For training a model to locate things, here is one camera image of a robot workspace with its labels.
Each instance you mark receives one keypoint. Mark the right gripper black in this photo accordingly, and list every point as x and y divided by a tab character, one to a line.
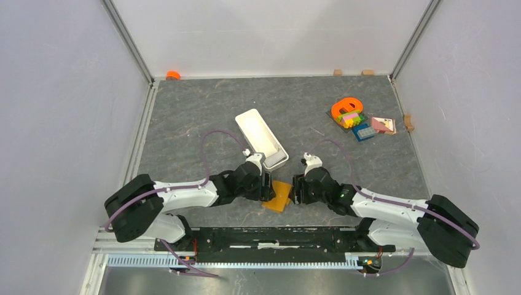
299	184

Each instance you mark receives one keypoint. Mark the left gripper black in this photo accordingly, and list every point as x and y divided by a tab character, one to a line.
263	193

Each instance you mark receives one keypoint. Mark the orange card holder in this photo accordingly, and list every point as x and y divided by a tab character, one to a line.
281	198

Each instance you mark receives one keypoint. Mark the white rectangular tray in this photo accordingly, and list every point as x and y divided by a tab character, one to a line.
261	139

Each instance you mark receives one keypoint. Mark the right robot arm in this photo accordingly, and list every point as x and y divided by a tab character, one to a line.
435	225

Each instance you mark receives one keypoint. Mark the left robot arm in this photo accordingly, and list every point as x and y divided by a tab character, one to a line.
142	207

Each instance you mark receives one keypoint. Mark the blue brick block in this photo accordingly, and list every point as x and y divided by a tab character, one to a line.
363	132

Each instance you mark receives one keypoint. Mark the colourful brick block stack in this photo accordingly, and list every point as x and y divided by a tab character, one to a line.
350	119

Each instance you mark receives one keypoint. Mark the pink wooden puzzle block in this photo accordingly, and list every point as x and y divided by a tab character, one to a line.
383	125

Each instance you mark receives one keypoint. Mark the wooden arch piece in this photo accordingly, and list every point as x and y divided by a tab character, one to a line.
408	122

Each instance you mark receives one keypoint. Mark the small wooden block right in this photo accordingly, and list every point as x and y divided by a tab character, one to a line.
368	72

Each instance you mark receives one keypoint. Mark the orange round cap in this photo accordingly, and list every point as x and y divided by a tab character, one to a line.
172	75

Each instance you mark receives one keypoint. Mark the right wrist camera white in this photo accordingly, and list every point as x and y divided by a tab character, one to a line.
311	162

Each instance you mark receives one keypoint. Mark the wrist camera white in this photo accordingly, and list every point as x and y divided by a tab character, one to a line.
311	162
255	158

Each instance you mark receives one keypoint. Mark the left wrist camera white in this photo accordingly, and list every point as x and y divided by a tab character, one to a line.
255	158

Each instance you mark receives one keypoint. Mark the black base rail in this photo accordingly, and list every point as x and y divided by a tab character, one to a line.
278	244

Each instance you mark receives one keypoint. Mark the orange ring toy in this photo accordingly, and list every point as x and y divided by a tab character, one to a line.
346	105

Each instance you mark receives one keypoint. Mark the white cable comb strip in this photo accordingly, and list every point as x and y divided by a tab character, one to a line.
349	262

